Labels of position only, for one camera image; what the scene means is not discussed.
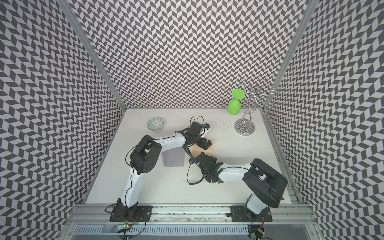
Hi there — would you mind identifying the right circuit board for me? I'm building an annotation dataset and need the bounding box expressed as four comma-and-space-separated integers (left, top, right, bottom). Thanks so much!
248, 225, 264, 240

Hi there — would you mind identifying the aluminium front rail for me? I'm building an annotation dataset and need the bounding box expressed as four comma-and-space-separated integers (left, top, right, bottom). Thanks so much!
66, 204, 317, 225

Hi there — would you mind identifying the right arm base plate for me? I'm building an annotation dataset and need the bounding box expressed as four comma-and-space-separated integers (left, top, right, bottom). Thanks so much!
227, 205, 273, 223

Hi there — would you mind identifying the circuit board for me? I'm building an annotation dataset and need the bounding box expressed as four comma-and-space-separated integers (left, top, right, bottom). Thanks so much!
117, 221, 136, 235
248, 225, 264, 240

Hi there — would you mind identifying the green plastic wine glass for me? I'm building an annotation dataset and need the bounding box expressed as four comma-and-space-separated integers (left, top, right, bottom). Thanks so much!
227, 89, 246, 116

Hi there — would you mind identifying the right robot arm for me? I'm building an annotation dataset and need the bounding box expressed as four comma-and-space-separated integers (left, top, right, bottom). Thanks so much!
190, 153, 288, 215

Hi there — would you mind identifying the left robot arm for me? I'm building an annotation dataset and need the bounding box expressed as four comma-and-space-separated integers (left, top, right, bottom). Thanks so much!
117, 122, 212, 210

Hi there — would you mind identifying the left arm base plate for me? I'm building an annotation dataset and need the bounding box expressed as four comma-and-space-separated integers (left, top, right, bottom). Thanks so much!
109, 205, 153, 223

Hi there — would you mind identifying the patterned ceramic bowl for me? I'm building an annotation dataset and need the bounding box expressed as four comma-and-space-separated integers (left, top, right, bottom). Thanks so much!
147, 117, 164, 132

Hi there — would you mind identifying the metal wire glass rack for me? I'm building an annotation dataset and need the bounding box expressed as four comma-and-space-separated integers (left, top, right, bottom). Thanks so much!
235, 80, 278, 137

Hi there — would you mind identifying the left circuit board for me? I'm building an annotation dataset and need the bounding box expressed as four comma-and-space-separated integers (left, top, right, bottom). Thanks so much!
117, 221, 136, 235

